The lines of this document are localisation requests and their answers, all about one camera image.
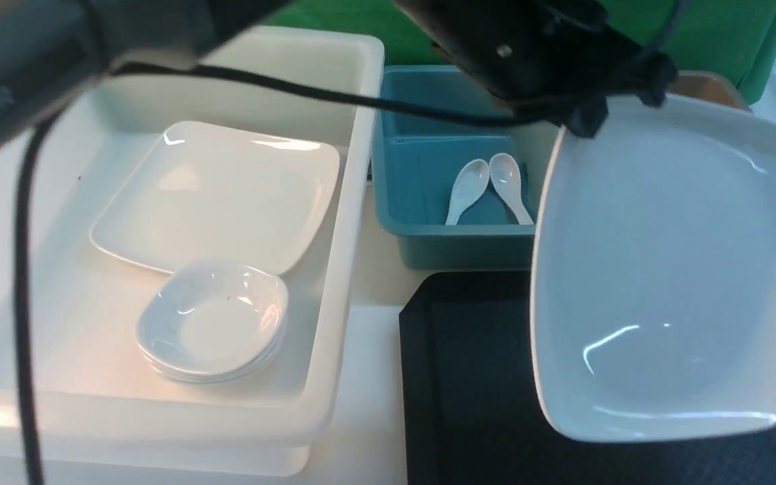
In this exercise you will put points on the white ceramic spoon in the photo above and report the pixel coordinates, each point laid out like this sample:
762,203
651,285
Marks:
506,180
470,185

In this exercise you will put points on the brown plastic bin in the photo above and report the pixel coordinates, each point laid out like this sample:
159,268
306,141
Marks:
710,87

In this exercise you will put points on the large white square plate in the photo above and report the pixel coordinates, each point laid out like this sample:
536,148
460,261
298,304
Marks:
653,277

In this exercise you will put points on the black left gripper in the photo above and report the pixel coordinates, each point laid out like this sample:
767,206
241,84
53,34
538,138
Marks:
523,50

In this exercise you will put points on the white square plate in bin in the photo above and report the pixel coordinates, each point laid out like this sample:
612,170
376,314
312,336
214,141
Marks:
205,191

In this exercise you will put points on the black serving tray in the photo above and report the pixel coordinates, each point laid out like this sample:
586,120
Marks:
471,409

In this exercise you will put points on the small white bowl in bin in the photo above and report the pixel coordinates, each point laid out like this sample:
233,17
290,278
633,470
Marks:
226,381

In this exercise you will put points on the white ceramic spoon in bin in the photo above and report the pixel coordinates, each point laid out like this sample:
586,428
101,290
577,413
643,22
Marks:
506,180

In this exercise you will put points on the large white plastic bin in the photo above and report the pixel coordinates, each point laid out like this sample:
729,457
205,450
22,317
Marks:
98,401

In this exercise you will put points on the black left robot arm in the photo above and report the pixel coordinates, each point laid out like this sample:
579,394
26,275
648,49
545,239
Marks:
51,51

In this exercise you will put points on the small white bowl tray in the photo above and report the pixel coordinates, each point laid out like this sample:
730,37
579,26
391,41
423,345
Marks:
276,343
213,316

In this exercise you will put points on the teal plastic bin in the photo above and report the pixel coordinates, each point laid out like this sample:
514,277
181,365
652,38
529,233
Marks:
414,165

